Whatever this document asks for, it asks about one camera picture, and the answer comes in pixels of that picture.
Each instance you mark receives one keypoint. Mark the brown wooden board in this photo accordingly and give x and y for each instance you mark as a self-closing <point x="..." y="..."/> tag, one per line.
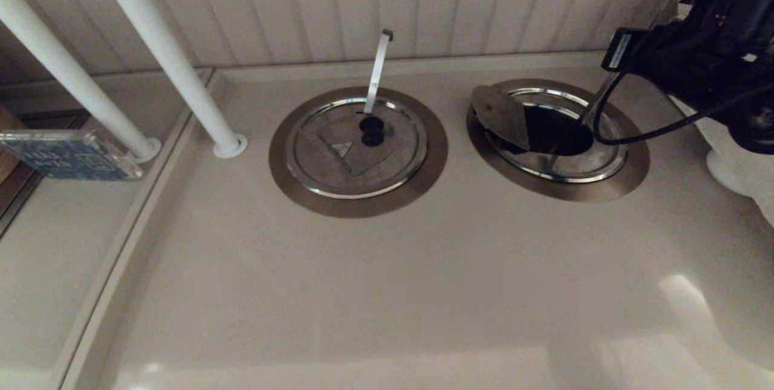
<point x="7" y="121"/>

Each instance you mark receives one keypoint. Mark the steel soup pot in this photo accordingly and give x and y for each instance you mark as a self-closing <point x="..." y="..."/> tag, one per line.
<point x="544" y="130"/>

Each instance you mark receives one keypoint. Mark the steel lid with black knob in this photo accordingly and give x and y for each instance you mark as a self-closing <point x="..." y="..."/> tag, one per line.
<point x="502" y="115"/>
<point x="320" y="166"/>

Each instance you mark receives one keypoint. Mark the blue sign in acrylic holder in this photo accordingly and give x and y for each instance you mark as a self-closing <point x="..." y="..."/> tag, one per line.
<point x="66" y="156"/>

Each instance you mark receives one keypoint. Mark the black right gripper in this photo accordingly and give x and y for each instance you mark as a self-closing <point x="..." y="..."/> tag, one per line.
<point x="713" y="45"/>

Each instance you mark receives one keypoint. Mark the white metal pole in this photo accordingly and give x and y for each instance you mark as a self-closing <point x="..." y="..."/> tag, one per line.
<point x="60" y="60"/>
<point x="164" y="45"/>

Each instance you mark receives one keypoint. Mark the white round base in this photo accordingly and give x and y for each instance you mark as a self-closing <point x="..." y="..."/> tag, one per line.
<point x="722" y="178"/>

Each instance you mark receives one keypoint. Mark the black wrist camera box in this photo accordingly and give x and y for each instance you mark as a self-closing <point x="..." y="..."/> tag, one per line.
<point x="618" y="50"/>

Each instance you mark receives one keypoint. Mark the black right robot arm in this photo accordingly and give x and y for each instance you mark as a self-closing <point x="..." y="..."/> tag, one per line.
<point x="759" y="130"/>

